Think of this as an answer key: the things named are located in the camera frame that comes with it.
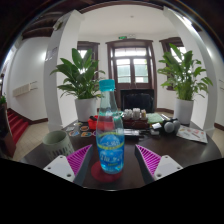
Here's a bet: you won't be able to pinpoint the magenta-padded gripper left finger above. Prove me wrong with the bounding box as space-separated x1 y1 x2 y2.
43 144 94 186

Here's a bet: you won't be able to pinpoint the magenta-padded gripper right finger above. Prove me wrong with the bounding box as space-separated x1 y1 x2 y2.
134 144 184 185

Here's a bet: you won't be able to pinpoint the clear blue-capped water bottle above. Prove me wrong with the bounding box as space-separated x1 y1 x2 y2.
95 79 126 175

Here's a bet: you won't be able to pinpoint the flat round red coaster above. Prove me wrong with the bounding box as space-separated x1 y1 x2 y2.
90 160 123 183

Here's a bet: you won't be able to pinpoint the black round headphones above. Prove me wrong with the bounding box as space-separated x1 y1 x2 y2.
162 119 182 135

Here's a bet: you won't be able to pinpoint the white printed booklet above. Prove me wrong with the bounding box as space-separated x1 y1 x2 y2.
175 125 209 145

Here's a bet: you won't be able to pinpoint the green cloth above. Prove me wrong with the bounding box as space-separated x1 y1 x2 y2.
146 112 165 125

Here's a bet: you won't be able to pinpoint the red box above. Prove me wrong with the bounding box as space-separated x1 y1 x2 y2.
87 114 100 131

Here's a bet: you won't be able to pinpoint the broad-leafed plant in white pot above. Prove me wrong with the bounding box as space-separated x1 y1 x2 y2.
157 43 214 126
49 47 106 123

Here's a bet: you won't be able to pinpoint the red carpeted staircase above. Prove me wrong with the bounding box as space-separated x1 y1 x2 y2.
6 108 30 145

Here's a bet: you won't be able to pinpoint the black chair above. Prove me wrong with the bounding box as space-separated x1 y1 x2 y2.
119 88 155 114

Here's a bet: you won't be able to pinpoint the purple pillar sign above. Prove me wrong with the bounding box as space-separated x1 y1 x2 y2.
44 46 58 62

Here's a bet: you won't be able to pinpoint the dark wooden framed window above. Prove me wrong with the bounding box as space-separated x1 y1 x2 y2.
159 37 188 91
77 40 100 73

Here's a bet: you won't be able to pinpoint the white wall radiator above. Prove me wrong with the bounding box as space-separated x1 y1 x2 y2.
12 82 32 98

